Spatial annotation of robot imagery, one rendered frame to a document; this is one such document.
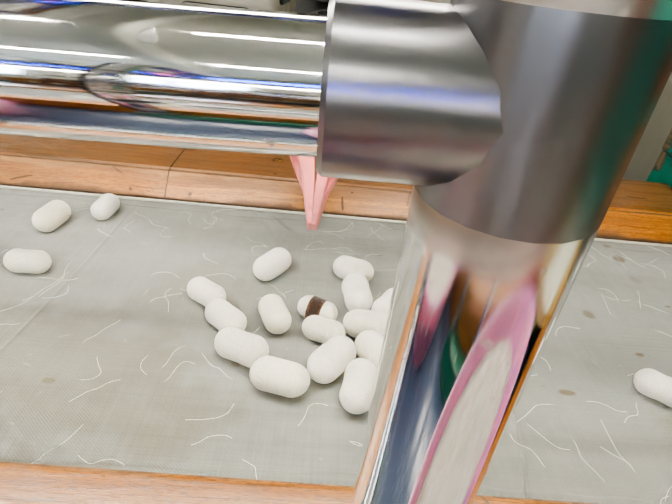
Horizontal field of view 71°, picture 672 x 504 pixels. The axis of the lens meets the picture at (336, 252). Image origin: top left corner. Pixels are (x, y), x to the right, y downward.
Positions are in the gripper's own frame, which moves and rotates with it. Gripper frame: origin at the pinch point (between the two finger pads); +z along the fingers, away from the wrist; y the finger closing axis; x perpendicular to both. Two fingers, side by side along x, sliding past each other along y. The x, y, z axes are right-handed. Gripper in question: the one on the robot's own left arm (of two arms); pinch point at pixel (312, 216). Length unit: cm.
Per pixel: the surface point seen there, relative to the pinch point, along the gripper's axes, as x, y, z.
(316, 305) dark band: 2.8, 0.7, 5.7
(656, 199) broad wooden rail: 17.3, 38.1, -11.7
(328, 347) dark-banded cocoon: -0.5, 1.7, 8.9
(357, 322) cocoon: 1.8, 3.6, 6.9
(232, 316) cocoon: 1.3, -4.8, 7.2
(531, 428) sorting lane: -0.8, 14.3, 12.8
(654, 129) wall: 143, 139, -105
